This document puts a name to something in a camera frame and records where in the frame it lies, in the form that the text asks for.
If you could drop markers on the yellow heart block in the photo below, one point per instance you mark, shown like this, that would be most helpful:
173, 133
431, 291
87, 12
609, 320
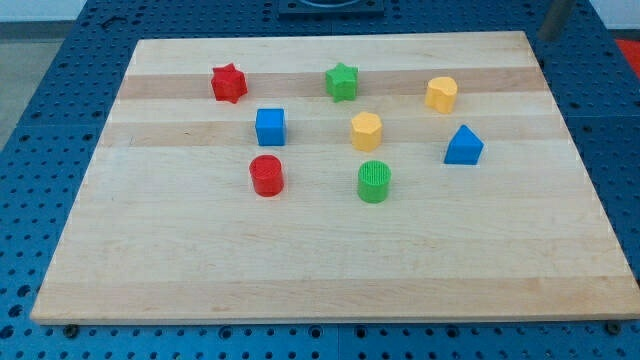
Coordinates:
441, 94

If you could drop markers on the blue triangle block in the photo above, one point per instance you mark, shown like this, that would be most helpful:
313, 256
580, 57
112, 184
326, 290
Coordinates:
464, 148

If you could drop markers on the blue cube block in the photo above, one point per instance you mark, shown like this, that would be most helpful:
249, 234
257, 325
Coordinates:
270, 127

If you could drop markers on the red cylinder block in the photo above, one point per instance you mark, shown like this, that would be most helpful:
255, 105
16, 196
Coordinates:
266, 175

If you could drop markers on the red star block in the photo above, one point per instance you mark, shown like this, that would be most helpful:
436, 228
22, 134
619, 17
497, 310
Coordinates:
228, 83

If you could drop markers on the wooden board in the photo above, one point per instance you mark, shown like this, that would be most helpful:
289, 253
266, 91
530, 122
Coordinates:
166, 227

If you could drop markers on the green cylinder block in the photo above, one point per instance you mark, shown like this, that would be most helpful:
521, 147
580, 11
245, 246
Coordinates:
374, 177

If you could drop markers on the green star block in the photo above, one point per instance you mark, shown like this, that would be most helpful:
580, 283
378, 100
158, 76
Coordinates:
341, 82

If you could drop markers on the grey metal pusher rod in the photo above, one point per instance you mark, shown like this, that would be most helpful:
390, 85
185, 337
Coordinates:
555, 19

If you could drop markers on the yellow hexagon block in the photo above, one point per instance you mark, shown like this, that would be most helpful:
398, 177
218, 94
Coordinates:
366, 131

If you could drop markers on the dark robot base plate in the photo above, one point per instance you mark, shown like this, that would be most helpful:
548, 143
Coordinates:
295, 8

